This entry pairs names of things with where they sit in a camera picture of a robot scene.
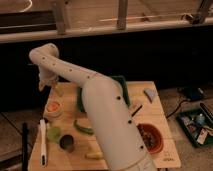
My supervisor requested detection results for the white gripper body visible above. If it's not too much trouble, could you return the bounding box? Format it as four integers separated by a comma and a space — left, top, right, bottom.
39, 67, 58, 86

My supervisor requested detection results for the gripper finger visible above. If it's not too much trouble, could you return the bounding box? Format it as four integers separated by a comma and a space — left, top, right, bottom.
39, 81, 46, 92
52, 84, 63, 97

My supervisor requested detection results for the red apple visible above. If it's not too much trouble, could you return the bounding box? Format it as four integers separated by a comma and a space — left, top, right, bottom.
47, 102, 60, 112

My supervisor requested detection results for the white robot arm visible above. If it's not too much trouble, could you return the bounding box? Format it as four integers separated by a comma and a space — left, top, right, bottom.
29, 43, 157, 171

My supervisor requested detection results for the dark metal cup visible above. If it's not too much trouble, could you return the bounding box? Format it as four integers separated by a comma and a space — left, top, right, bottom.
59, 135, 74, 153

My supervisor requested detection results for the black pole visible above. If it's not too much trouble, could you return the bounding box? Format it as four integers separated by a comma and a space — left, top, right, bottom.
22, 123, 28, 171

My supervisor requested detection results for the light green round object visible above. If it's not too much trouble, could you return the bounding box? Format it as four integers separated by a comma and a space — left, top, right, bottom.
47, 127, 61, 143

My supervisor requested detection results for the green chili pepper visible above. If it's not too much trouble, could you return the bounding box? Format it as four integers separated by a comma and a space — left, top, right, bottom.
73, 120, 94, 135

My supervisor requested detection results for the green rectangular container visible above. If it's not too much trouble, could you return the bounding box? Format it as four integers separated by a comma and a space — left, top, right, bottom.
76, 75, 130, 112

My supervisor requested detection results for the yellow banana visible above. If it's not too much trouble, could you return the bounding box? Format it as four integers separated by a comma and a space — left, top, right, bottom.
85, 152, 103, 160

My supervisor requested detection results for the black stick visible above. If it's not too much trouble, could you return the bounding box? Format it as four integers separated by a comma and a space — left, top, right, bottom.
131, 105, 142, 117

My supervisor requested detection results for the grey curved object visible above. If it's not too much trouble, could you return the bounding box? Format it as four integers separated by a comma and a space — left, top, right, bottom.
144, 88, 156, 102

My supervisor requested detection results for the red bowl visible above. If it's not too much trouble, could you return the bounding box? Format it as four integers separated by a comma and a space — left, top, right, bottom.
137, 123, 164, 154

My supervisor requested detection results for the toolbox with items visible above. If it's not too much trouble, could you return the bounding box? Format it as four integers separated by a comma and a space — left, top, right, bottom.
176, 103, 213, 148

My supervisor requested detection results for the white brush handle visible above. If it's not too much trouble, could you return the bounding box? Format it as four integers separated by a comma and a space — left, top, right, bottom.
40, 119, 47, 167

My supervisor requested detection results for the black cable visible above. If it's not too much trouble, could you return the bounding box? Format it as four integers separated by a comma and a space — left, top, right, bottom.
165, 96, 192, 119

